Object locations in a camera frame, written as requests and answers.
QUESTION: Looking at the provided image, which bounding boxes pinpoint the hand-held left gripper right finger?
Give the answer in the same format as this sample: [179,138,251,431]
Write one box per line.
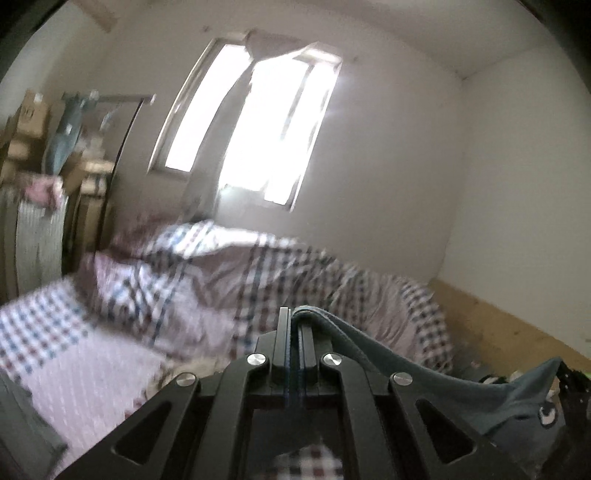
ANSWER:
[295,323,532,480]

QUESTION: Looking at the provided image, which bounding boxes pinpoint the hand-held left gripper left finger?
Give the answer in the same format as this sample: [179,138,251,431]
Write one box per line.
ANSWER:
[55,307,294,480]

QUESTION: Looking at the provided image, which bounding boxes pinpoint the dark teal garment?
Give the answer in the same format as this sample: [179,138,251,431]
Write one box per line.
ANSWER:
[292,305,564,439]

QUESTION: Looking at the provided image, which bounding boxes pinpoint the metal clothes rack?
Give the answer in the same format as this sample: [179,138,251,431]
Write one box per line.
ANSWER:
[62,92,155,259]

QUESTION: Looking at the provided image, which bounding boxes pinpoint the checked lavender duvet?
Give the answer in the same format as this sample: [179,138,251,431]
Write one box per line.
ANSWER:
[76,219,455,374]

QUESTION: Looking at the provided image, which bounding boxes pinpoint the teal penguin print pillow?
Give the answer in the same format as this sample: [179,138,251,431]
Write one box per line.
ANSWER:
[480,397,568,480]

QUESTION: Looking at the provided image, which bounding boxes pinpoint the wooden headboard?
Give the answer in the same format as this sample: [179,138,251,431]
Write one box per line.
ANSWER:
[429,277,591,370]

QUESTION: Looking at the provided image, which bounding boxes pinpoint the window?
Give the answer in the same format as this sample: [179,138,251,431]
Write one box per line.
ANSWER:
[148,34,345,213]

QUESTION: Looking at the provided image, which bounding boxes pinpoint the white radiator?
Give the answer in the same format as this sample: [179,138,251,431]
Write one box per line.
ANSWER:
[0,185,70,301]

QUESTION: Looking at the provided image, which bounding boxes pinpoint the dark grey cloth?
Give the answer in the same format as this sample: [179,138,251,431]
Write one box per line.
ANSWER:
[0,369,68,467]

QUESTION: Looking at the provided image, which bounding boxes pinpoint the pink cloth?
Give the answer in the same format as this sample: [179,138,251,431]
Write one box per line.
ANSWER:
[23,178,65,209]

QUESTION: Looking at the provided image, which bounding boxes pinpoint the blue hanging garment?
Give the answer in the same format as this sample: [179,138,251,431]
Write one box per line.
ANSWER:
[44,99,88,176]

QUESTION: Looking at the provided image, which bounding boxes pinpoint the cardboard boxes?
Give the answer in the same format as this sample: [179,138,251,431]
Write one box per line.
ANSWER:
[0,90,116,195]

